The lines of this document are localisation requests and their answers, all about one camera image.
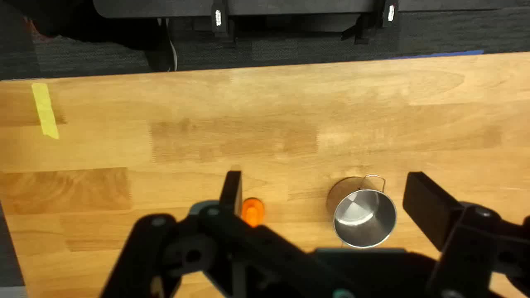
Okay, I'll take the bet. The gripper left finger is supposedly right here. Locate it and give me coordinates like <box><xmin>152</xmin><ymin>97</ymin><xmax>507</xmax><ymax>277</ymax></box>
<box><xmin>99</xmin><ymin>171</ymin><xmax>332</xmax><ymax>298</ymax></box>

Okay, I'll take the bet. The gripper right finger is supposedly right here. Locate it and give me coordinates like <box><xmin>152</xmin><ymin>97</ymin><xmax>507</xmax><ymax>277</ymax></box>
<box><xmin>402</xmin><ymin>172</ymin><xmax>530</xmax><ymax>298</ymax></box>

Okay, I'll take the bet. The orange rubber duck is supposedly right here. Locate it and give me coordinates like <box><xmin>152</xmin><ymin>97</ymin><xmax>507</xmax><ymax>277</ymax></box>
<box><xmin>242</xmin><ymin>198</ymin><xmax>265</xmax><ymax>227</ymax></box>

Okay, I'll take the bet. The silver pot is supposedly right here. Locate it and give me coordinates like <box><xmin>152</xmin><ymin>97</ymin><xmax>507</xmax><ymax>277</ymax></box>
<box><xmin>326</xmin><ymin>174</ymin><xmax>398</xmax><ymax>249</ymax></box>

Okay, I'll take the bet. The blue tape strip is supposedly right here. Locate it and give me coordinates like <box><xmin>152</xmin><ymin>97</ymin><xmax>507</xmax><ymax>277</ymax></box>
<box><xmin>387</xmin><ymin>50</ymin><xmax>484</xmax><ymax>60</ymax></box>

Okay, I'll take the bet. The yellow tape strip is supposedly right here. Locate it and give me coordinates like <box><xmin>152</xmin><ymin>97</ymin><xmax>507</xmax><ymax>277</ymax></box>
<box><xmin>31</xmin><ymin>83</ymin><xmax>60</xmax><ymax>140</ymax></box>

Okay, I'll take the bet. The black desk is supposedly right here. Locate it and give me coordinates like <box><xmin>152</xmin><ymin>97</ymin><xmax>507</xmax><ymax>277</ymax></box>
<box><xmin>93</xmin><ymin>0</ymin><xmax>530</xmax><ymax>45</ymax></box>

